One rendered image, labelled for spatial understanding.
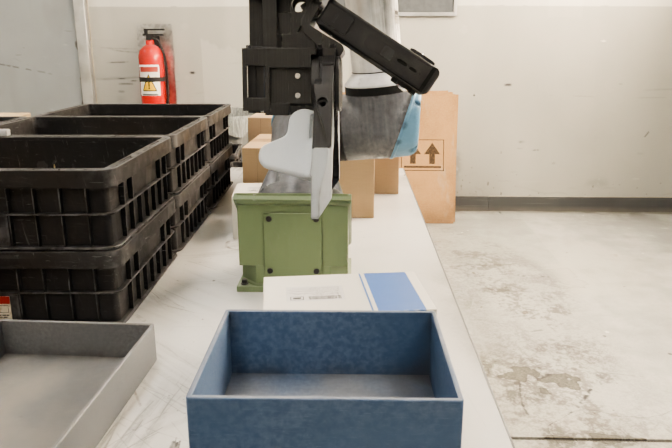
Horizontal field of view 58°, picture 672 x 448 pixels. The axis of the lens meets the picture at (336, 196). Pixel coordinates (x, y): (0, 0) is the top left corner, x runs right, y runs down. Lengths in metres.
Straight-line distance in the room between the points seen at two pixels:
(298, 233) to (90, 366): 0.35
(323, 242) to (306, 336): 0.38
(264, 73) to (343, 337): 0.26
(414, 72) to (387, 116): 0.48
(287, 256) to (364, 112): 0.27
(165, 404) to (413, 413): 0.35
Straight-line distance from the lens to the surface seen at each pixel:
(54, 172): 0.85
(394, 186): 1.61
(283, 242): 0.95
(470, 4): 4.03
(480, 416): 0.70
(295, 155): 0.48
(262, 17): 0.54
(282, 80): 0.52
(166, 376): 0.78
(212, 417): 0.47
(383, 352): 0.60
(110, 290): 0.89
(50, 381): 0.81
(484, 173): 4.14
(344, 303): 0.72
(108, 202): 0.85
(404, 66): 0.52
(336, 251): 0.96
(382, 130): 1.00
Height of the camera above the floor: 1.09
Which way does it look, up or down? 14 degrees down
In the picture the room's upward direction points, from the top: straight up
